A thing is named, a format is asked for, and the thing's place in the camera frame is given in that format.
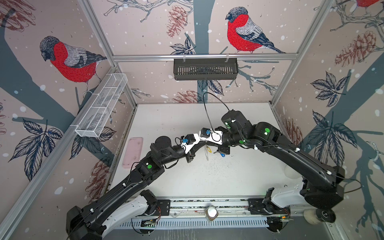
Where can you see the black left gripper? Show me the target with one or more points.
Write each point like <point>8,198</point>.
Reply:
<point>191,153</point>

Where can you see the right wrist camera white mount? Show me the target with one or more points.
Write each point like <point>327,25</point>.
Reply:
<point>212,136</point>

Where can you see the white wire mesh basket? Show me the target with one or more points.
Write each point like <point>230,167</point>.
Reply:
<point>99,112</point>

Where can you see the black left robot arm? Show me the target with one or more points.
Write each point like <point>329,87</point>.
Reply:
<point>129,198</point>

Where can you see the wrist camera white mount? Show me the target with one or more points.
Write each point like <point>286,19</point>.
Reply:
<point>212,136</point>
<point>189,141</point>

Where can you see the dark grey hanging shelf basket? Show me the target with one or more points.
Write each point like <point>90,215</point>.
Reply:
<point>205,69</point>

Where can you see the pink rectangular tray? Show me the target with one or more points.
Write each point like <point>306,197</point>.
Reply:
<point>133,152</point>

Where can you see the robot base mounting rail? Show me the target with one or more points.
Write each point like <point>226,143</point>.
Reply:
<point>183,214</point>

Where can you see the white ceramic mug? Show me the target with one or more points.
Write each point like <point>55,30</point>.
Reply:
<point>291,173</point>

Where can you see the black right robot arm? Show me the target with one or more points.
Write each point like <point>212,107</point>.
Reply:
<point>320,186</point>

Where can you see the silver metal keyring carabiner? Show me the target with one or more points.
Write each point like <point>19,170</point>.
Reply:
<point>206,153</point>

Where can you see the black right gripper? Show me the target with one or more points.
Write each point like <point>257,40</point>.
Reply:
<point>221,150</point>

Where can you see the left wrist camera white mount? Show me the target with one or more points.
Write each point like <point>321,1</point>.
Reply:
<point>189,141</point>

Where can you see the round silver knob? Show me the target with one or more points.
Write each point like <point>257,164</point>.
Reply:
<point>211,213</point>

